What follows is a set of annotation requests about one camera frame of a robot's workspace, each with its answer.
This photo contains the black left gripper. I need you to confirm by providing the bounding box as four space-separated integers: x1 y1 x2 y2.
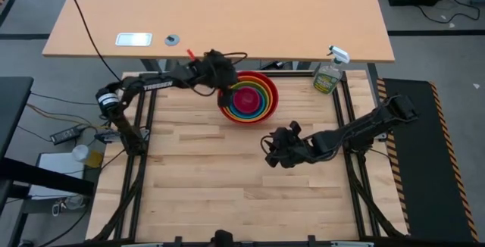
199 48 239 109

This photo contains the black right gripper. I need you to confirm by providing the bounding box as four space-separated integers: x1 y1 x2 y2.
264 120 316 169

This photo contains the small pink plastic bowl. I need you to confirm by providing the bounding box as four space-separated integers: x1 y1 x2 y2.
233 86 263 114

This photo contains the blue plastic bowl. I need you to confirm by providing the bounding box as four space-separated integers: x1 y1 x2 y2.
230 85 266 117

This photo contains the lime green plastic bowl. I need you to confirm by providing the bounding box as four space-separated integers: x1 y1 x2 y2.
227 81 270 119

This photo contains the orange plastic bowl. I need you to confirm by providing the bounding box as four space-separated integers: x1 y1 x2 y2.
223 75 275 123

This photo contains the large red plastic bowl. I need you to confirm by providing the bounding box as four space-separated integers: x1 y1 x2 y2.
217 70 280 126

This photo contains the light wood desk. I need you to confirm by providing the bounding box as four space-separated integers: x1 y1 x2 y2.
42 0 396 64

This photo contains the spray bottle with white trigger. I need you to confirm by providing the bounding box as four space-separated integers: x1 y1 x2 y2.
312 45 352 95

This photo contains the black rounded object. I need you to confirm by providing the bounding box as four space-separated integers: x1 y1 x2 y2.
214 230 234 247

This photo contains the yellow container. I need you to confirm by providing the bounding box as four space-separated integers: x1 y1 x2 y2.
85 150 105 169

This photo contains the clear plastic cup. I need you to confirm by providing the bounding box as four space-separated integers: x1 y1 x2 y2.
71 144 90 163

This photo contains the black mat with hazard stripes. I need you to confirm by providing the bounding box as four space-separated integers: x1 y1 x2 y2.
374 77 480 242

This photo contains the black power adapter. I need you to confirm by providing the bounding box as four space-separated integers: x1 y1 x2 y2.
49 125 83 146

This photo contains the white box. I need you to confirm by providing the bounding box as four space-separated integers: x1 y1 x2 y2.
28 152 87 202

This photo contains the black side table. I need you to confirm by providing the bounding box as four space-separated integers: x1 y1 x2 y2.
0 76 35 161

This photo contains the black aluminium table frame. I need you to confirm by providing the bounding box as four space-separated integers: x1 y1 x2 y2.
90 70 408 247

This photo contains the long black cable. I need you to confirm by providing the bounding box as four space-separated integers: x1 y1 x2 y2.
61 0 122 83

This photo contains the thin black wall cable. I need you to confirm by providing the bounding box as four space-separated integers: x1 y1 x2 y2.
30 92 100 107

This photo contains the brown wire bundle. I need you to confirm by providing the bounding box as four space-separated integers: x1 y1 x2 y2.
25 102 103 130

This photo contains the black floor cable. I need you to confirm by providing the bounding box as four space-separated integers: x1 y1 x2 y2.
415 0 481 25

